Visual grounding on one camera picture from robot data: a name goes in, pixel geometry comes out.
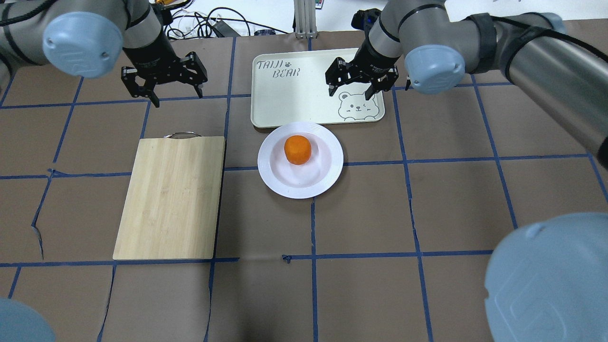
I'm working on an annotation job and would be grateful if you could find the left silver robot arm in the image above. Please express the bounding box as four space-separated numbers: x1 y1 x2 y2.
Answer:
0 0 208 107

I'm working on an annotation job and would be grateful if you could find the orange fruit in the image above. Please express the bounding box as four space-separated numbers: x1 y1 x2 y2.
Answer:
283 135 312 165

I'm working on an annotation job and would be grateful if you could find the aluminium frame post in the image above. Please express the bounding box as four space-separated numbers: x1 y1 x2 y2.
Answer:
293 0 318 39

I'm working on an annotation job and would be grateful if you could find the bamboo cutting board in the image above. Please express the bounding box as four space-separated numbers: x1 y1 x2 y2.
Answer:
113 136 226 261

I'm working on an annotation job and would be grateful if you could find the black cable bundle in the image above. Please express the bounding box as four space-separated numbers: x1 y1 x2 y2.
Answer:
163 0 290 40

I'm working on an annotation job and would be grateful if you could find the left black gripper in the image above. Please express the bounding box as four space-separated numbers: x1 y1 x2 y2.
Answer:
120 51 209 108

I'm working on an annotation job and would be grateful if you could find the cream bear tray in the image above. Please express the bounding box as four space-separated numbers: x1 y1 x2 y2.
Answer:
250 48 386 128

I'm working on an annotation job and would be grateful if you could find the white round plate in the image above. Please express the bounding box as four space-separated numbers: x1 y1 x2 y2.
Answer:
257 122 344 199

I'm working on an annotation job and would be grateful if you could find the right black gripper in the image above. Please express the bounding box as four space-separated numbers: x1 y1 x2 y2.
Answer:
325 57 399 100

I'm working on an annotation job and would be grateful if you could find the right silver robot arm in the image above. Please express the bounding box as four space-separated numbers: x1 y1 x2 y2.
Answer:
311 71 607 342

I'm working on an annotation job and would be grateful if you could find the black power adapter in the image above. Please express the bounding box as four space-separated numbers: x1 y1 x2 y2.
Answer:
211 20 241 38

